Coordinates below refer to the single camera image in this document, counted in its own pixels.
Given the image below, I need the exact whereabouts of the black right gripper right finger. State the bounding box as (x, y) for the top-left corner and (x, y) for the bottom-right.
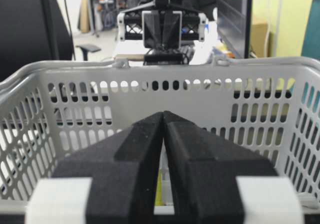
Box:
(162, 111), (305, 224)

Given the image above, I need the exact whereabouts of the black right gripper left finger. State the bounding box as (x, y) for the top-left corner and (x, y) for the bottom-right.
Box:
(25, 111), (165, 224)

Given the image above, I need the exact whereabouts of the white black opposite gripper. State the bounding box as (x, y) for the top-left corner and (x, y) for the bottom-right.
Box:
(117, 2), (207, 49)

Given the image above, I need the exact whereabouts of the yellow cloth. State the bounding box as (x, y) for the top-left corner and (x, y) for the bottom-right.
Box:
(154, 170), (163, 207)

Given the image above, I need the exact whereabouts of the grey plastic shopping basket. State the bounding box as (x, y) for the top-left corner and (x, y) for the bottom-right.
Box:
(0, 57), (320, 215)

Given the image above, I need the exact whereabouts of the dark computer monitor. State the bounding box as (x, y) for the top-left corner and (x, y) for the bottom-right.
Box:
(216, 0), (252, 59)

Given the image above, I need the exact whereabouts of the brown cardboard box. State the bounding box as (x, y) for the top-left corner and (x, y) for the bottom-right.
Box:
(250, 19), (268, 57)

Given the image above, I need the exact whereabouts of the black office chair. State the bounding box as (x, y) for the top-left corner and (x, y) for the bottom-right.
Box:
(0, 0), (102, 82)

